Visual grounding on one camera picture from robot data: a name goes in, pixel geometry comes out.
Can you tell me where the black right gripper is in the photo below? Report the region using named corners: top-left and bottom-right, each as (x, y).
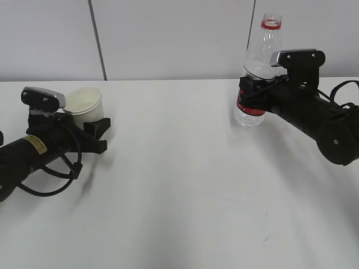
top-left (238, 67), bottom-right (319, 118)

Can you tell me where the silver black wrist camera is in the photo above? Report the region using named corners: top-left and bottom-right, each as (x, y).
top-left (21, 86), bottom-right (66, 114)
top-left (269, 49), bottom-right (326, 71)

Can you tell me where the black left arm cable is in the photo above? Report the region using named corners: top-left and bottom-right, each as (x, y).
top-left (16, 117), bottom-right (84, 197)

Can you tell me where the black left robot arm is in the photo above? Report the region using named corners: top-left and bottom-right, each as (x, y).
top-left (1, 113), bottom-right (111, 201)

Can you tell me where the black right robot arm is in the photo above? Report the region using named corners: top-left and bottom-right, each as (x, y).
top-left (237, 68), bottom-right (358, 166)

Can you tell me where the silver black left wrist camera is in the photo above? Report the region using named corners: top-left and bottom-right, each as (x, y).
top-left (21, 86), bottom-right (66, 114)

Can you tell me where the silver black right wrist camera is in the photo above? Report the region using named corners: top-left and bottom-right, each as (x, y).
top-left (269, 49), bottom-right (326, 71)

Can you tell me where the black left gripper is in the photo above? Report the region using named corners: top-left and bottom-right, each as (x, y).
top-left (25, 112), bottom-right (111, 160)

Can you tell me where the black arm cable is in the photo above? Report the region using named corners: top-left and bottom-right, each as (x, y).
top-left (16, 117), bottom-right (84, 197)
top-left (316, 80), bottom-right (359, 110)

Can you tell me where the white paper cup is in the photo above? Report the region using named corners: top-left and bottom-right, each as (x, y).
top-left (63, 87), bottom-right (104, 130)

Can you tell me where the clear water bottle red label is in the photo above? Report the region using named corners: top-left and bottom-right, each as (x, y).
top-left (234, 13), bottom-right (282, 127)

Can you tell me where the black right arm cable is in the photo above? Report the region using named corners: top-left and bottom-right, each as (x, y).
top-left (316, 80), bottom-right (359, 110)

